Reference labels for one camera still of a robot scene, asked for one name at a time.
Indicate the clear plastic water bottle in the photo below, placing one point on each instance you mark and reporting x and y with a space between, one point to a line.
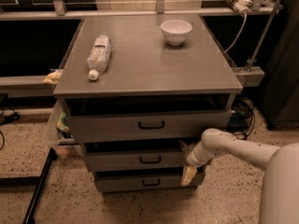
99 58

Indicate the grey drawer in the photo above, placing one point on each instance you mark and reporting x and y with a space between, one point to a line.
129 180
135 160
87 129

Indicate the grey metal shelf rail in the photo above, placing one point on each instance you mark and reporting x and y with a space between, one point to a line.
26 86

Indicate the yellow snack bag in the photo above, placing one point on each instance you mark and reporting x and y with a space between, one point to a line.
53 77

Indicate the black floor frame bar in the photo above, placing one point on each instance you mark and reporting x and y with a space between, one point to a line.
29 216

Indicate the clear plastic storage bin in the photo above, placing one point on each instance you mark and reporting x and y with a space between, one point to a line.
54 138

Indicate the white power strip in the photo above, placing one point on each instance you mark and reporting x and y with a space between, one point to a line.
239 6

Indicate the white ceramic bowl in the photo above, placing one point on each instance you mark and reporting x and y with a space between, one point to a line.
175 32

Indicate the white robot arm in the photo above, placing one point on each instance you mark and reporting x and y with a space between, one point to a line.
280 192

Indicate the grey drawer cabinet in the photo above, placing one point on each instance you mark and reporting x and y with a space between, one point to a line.
145 75

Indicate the grey bottom drawer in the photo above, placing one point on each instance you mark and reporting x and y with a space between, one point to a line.
129 180

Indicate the grey top drawer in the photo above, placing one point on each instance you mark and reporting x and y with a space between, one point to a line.
87 129

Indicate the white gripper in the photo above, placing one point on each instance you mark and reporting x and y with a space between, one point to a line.
192 160

